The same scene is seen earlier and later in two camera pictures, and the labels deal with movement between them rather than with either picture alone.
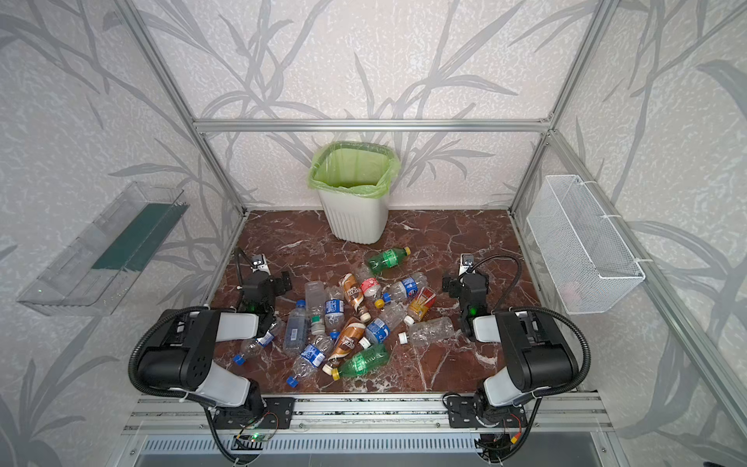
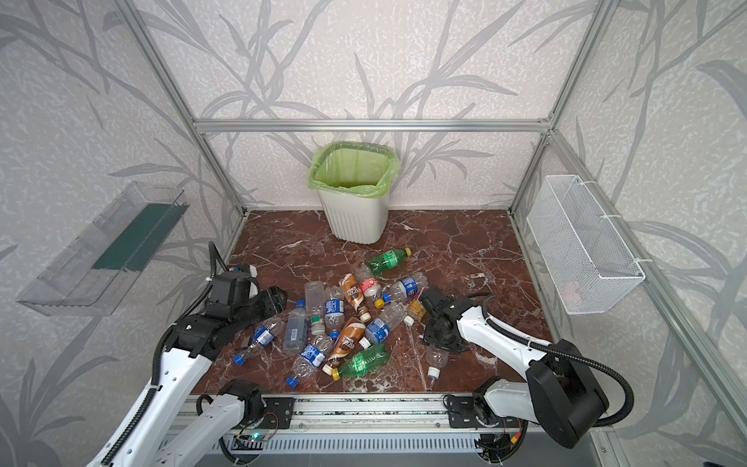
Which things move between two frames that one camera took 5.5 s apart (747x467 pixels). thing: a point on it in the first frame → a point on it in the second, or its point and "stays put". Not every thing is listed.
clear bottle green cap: [315, 303] stays put
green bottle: [368, 360] stays put
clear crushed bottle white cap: [429, 332] → [437, 358]
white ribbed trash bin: [355, 220] stays put
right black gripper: [467, 279] → [436, 330]
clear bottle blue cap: [296, 332] stays put
